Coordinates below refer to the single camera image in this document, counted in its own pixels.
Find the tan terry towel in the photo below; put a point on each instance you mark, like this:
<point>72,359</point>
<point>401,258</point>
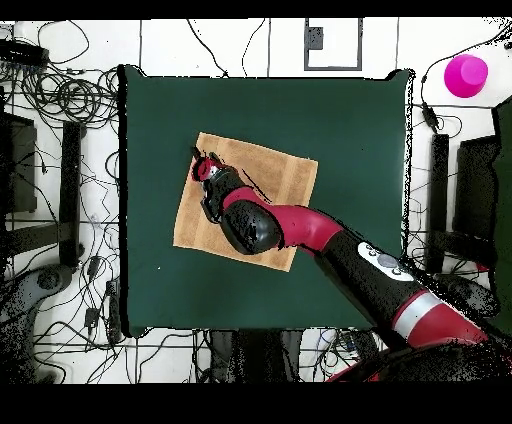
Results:
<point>280,176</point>

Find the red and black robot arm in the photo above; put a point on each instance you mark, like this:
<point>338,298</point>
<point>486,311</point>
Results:
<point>320,236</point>

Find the dark green table cloth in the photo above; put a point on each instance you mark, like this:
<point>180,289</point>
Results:
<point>180,300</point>

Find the dark caster base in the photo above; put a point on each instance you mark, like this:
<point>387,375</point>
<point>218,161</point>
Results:
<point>48,280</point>
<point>468,294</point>

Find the black power strip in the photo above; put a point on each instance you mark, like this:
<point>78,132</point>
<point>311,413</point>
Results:
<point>24,52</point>

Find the black power adapter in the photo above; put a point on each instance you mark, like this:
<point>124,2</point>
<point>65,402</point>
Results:
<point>430,116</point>

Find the magenta plastic cup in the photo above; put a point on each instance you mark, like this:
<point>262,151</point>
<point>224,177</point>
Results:
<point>466,76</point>

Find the hanging dark green cloth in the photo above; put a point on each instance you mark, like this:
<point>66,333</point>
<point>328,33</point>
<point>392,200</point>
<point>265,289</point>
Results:
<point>504,200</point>

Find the black metal stand frame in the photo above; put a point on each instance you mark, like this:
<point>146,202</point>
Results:
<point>70,192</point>
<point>440,192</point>

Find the grey square floor frame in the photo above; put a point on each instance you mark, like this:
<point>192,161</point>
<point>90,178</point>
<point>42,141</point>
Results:
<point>314,38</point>

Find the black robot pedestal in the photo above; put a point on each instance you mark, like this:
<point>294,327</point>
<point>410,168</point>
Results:
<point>256,356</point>

